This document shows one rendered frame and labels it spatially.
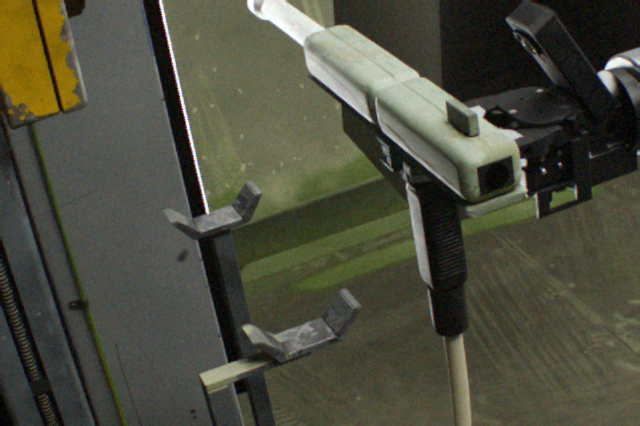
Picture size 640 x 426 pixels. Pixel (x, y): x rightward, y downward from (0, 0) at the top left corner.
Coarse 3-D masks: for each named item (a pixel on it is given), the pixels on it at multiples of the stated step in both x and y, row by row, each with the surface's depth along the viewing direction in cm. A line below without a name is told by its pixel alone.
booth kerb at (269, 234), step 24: (336, 192) 304; (360, 192) 306; (384, 192) 309; (264, 216) 299; (288, 216) 301; (312, 216) 304; (336, 216) 306; (360, 216) 309; (384, 216) 311; (240, 240) 299; (264, 240) 301; (288, 240) 304; (312, 240) 306; (240, 264) 301
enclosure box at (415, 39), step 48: (336, 0) 227; (384, 0) 208; (432, 0) 194; (480, 0) 245; (528, 0) 250; (576, 0) 256; (624, 0) 246; (384, 48) 215; (432, 48) 199; (480, 48) 252; (624, 48) 252; (480, 96) 254
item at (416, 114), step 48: (336, 48) 105; (336, 96) 106; (384, 96) 95; (432, 96) 93; (432, 144) 88; (480, 144) 85; (432, 192) 97; (480, 192) 85; (432, 240) 98; (432, 288) 101
